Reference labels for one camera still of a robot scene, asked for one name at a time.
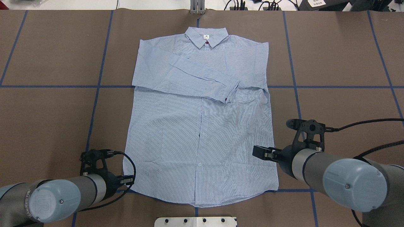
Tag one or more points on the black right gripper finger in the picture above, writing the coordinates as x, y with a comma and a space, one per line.
263, 153

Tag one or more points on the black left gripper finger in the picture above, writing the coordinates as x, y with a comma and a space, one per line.
126, 179

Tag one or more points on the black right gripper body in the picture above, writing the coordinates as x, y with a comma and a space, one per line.
285, 158

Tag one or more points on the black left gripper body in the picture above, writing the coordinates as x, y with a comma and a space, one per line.
111, 186

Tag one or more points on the blue striped button shirt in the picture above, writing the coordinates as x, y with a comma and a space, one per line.
201, 103

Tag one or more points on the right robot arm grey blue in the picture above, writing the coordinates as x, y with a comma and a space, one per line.
373, 191

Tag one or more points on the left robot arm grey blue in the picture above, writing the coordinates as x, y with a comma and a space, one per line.
46, 201

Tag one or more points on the black box with label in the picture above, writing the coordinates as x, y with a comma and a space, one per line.
324, 5

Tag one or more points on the orange black usb hub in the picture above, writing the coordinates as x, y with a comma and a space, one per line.
238, 5

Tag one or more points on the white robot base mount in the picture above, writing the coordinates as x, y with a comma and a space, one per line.
196, 222

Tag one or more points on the aluminium extrusion camera post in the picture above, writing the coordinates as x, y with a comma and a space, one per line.
197, 7

